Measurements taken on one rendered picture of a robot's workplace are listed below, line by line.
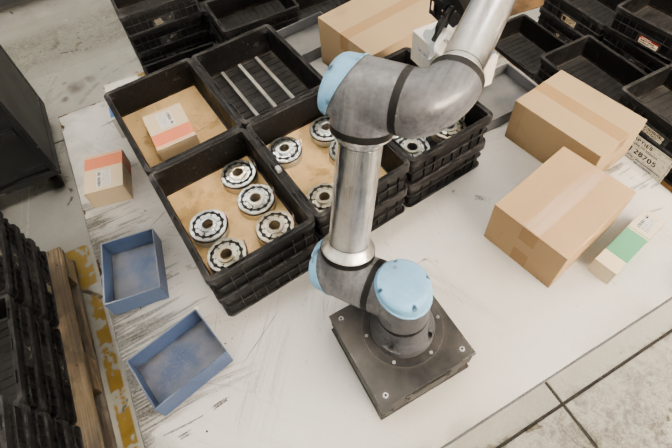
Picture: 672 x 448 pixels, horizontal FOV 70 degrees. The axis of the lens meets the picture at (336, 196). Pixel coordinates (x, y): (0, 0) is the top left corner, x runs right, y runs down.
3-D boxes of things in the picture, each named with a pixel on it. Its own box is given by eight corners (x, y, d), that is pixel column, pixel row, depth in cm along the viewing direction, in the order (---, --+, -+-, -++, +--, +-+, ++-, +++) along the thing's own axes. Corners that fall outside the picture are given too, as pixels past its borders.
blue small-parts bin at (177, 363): (165, 416, 115) (154, 410, 109) (136, 369, 122) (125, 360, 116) (234, 360, 122) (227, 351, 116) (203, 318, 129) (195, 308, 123)
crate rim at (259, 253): (318, 225, 119) (317, 219, 118) (209, 288, 111) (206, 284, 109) (245, 131, 140) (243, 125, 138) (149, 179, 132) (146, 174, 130)
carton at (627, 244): (607, 284, 127) (616, 274, 122) (586, 269, 130) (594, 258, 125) (655, 233, 135) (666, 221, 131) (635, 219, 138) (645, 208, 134)
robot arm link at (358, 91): (362, 323, 102) (400, 77, 71) (302, 296, 107) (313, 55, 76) (384, 288, 111) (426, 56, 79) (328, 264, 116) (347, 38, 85)
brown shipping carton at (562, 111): (624, 155, 152) (647, 119, 139) (581, 191, 145) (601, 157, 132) (546, 106, 167) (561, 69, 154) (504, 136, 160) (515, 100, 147)
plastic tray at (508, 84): (504, 72, 179) (507, 62, 175) (543, 104, 168) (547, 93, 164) (445, 100, 172) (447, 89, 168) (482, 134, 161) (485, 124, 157)
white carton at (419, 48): (491, 83, 125) (498, 55, 118) (453, 100, 122) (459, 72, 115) (445, 43, 136) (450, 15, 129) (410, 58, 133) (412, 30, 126)
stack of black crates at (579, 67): (626, 137, 229) (661, 82, 201) (578, 162, 222) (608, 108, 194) (565, 89, 250) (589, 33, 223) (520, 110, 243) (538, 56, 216)
